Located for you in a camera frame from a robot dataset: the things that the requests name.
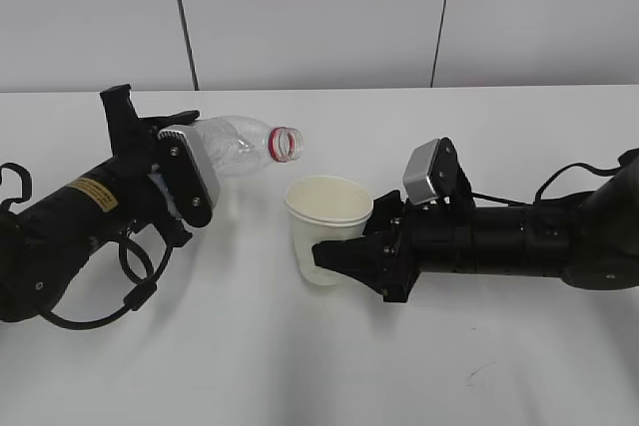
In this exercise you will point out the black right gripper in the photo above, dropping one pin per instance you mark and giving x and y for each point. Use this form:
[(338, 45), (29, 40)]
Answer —
[(434, 237)]

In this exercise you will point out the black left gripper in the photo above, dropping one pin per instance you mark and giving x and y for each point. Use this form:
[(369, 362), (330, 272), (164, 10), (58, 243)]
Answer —
[(134, 145)]

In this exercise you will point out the white paper cup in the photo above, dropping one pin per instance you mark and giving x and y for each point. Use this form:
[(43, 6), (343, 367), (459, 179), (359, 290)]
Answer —
[(324, 208)]

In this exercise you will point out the clear water bottle red label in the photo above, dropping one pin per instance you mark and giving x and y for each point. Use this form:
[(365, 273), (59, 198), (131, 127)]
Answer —
[(237, 146)]

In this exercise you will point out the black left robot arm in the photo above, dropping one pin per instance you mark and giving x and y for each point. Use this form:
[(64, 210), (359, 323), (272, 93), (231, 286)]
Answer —
[(46, 245)]

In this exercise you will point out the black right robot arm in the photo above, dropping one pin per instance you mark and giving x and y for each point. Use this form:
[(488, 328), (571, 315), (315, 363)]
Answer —
[(589, 240)]

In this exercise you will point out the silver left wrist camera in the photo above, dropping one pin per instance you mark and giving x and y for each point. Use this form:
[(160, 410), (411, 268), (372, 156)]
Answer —
[(188, 174)]

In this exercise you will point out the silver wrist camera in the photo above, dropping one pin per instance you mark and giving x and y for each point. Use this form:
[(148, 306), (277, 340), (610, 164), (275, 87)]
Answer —
[(433, 172), (188, 174)]

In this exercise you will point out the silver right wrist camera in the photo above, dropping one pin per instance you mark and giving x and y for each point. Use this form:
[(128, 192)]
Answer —
[(433, 172)]

